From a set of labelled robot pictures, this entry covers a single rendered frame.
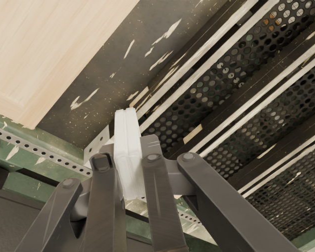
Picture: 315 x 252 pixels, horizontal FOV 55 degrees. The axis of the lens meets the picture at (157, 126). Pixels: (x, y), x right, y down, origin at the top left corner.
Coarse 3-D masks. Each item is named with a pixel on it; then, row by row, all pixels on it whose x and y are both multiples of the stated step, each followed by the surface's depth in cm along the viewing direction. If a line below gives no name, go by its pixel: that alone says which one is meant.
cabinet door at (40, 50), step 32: (0, 0) 64; (32, 0) 65; (64, 0) 66; (96, 0) 67; (128, 0) 68; (0, 32) 68; (32, 32) 69; (64, 32) 70; (96, 32) 71; (0, 64) 72; (32, 64) 74; (64, 64) 75; (0, 96) 77; (32, 96) 79; (32, 128) 85
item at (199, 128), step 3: (198, 126) 96; (201, 126) 95; (195, 129) 96; (198, 129) 95; (192, 132) 97; (195, 132) 96; (189, 135) 97; (192, 135) 96; (183, 138) 99; (186, 138) 98; (189, 138) 97; (186, 141) 97
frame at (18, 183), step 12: (12, 180) 145; (24, 180) 149; (36, 180) 153; (12, 192) 150; (24, 192) 148; (36, 192) 151; (48, 192) 155; (132, 228) 184; (144, 228) 190; (192, 240) 205; (204, 240) 197
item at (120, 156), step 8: (120, 112) 22; (120, 120) 21; (120, 128) 19; (120, 136) 18; (120, 144) 17; (120, 152) 17; (120, 160) 16; (120, 168) 16; (128, 168) 17; (120, 176) 17; (128, 176) 17; (128, 184) 17; (128, 192) 17
